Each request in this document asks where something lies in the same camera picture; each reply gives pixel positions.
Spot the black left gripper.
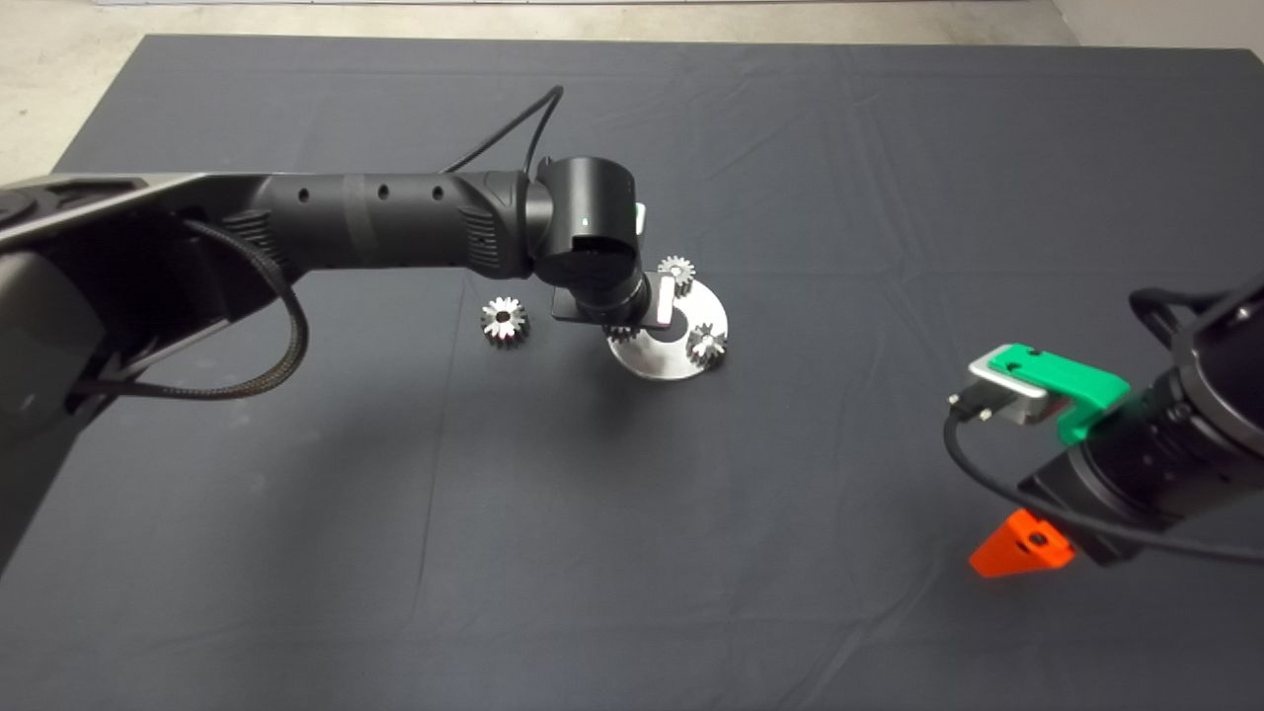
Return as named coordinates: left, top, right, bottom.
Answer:
left=550, top=272, right=676, bottom=329

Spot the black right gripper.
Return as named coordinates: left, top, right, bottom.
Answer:
left=969, top=444, right=1211, bottom=580

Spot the large steel gear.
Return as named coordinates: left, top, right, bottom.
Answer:
left=481, top=296, right=531, bottom=350

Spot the round metal plate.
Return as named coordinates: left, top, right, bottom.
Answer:
left=605, top=279, right=730, bottom=381

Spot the dark grey table cloth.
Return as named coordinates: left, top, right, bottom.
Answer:
left=0, top=35, right=1264, bottom=711

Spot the silver right camera box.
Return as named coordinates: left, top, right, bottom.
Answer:
left=968, top=355, right=1067, bottom=428

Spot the green right camera mount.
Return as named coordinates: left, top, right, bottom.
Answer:
left=987, top=343, right=1132, bottom=445

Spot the braided black left arm cable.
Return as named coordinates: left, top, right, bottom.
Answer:
left=64, top=219, right=309, bottom=401

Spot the braided black arm cable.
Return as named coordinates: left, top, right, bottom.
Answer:
left=64, top=219, right=309, bottom=401
left=1129, top=286, right=1235, bottom=347

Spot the braided black right arm cable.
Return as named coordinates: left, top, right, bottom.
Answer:
left=1129, top=286, right=1235, bottom=347

